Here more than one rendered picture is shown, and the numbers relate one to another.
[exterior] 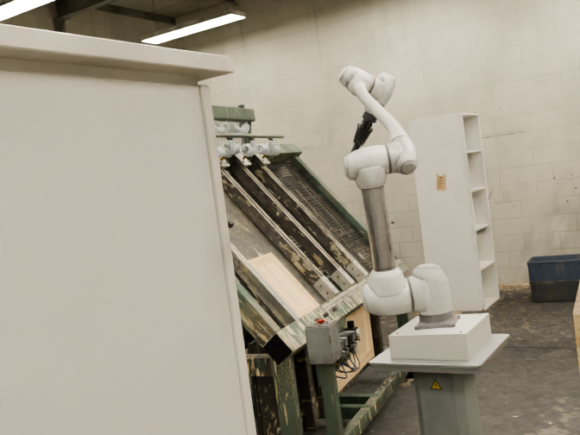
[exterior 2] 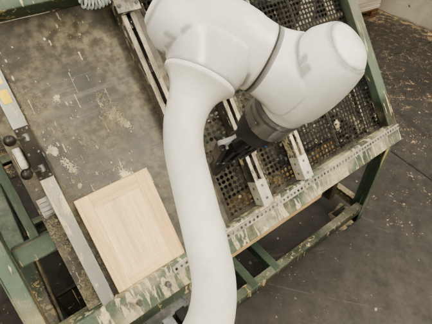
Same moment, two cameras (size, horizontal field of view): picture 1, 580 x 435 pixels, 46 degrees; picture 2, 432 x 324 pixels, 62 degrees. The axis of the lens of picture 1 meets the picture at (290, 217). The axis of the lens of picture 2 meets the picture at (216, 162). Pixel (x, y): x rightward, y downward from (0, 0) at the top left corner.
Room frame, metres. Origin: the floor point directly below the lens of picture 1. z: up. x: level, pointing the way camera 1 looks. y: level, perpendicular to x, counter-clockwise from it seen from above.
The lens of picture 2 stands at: (2.99, -0.65, 2.25)
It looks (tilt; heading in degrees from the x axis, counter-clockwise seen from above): 43 degrees down; 29
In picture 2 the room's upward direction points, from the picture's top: straight up
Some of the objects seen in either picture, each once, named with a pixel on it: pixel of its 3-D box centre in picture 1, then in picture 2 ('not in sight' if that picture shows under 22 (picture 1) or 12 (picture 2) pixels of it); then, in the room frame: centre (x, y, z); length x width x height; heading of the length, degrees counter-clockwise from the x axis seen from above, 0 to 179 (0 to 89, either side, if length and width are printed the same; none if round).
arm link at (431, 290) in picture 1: (429, 287); not in sight; (3.06, -0.58, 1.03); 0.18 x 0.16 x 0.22; 88
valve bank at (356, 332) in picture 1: (344, 349); (181, 319); (3.50, -0.19, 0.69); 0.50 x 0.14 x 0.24; 156
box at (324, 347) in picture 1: (324, 343); not in sight; (3.07, -0.08, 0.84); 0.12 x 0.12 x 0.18; 66
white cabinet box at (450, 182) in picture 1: (454, 211); not in sight; (7.39, -1.78, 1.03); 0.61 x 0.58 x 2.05; 148
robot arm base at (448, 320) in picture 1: (438, 317); not in sight; (3.08, -0.61, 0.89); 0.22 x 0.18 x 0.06; 158
